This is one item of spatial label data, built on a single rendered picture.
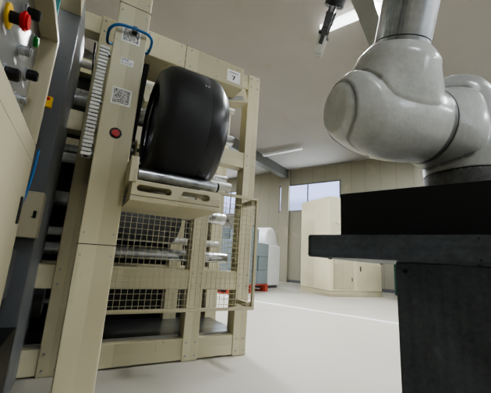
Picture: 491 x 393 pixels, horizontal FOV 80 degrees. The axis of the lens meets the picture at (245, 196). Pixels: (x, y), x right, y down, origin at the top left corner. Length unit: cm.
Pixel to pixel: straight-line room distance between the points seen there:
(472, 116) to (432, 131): 10
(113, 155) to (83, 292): 52
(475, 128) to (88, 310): 122
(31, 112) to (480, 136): 115
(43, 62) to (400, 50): 101
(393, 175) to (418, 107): 837
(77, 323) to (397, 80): 117
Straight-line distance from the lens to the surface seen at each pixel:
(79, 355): 127
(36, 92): 115
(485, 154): 73
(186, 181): 123
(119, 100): 136
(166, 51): 186
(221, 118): 124
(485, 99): 77
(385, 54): 63
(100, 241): 122
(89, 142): 129
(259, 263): 598
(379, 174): 906
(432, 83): 64
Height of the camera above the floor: 60
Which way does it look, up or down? 12 degrees up
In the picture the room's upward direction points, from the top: 3 degrees clockwise
